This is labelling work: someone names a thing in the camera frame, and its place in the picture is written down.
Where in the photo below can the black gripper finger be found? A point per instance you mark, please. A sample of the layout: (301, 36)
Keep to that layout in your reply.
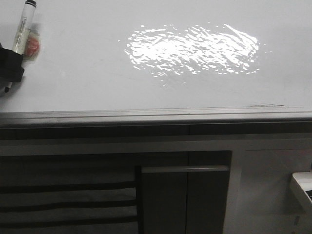
(11, 69)

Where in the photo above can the white black whiteboard marker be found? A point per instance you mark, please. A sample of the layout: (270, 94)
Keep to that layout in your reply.
(26, 40)

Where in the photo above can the dark slatted chair back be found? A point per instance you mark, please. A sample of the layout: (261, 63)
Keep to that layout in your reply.
(97, 201)

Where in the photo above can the white marker tray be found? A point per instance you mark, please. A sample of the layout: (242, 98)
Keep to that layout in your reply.
(301, 186)

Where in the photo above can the white whiteboard with metal frame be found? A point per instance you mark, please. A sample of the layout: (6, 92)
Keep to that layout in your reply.
(165, 61)

